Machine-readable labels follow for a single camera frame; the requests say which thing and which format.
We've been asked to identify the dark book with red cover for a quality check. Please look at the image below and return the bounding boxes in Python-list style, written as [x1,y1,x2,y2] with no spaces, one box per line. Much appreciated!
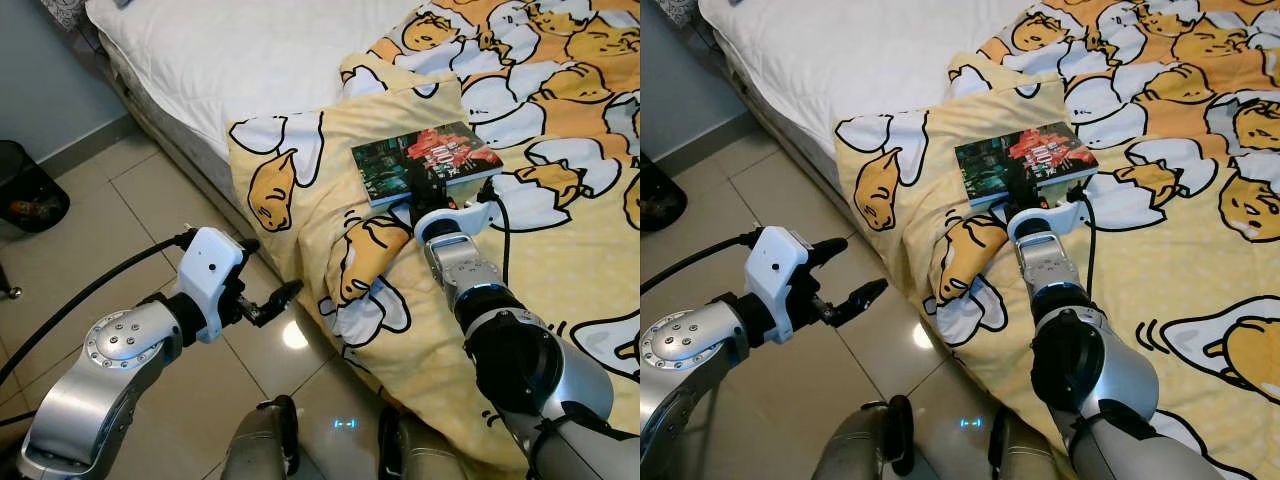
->
[954,121,1100,210]
[351,121,505,210]

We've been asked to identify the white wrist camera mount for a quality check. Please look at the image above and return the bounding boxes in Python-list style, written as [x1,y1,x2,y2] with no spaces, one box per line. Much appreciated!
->
[412,194,502,245]
[177,227,247,345]
[744,226,814,345]
[1007,194,1091,244]

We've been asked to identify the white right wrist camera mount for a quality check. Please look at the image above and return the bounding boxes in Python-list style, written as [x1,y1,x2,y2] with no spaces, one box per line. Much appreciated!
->
[412,194,502,245]
[1007,194,1091,244]

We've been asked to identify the grey bed base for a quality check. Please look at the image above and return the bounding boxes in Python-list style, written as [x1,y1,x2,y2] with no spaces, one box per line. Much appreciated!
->
[95,25,253,243]
[700,20,853,239]

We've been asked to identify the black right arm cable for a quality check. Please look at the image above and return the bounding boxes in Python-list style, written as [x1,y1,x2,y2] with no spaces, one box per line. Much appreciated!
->
[478,178,513,289]
[1072,182,1098,293]

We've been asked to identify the grey robot leg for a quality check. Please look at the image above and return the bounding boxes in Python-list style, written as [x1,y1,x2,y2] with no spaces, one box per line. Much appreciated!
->
[987,404,1077,480]
[377,404,481,480]
[811,394,917,480]
[219,394,302,480]

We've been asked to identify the white quilted mattress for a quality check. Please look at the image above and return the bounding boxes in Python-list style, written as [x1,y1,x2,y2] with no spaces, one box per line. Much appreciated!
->
[85,0,426,166]
[698,0,1041,166]

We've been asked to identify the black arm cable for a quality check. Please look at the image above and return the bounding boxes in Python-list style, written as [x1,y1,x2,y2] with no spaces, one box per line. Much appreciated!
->
[478,178,513,289]
[640,231,767,297]
[1072,182,1098,293]
[0,231,198,387]

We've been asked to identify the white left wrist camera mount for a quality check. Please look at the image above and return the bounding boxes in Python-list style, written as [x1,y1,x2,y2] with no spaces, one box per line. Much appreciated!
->
[177,227,247,345]
[744,226,814,345]

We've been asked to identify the grey left robot leg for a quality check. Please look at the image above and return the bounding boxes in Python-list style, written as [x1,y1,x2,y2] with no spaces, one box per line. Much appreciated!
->
[219,394,302,480]
[811,394,917,480]

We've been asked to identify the grey right robot leg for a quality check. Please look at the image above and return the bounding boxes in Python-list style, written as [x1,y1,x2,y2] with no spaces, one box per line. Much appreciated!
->
[987,404,1077,480]
[377,404,481,480]

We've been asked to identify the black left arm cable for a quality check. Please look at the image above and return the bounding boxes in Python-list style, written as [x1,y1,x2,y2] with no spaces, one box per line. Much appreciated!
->
[640,231,767,297]
[0,231,198,387]

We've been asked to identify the orange cartoon egg duvet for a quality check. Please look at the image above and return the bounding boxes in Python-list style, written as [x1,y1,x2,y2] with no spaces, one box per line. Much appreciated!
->
[945,0,1280,480]
[300,0,641,477]

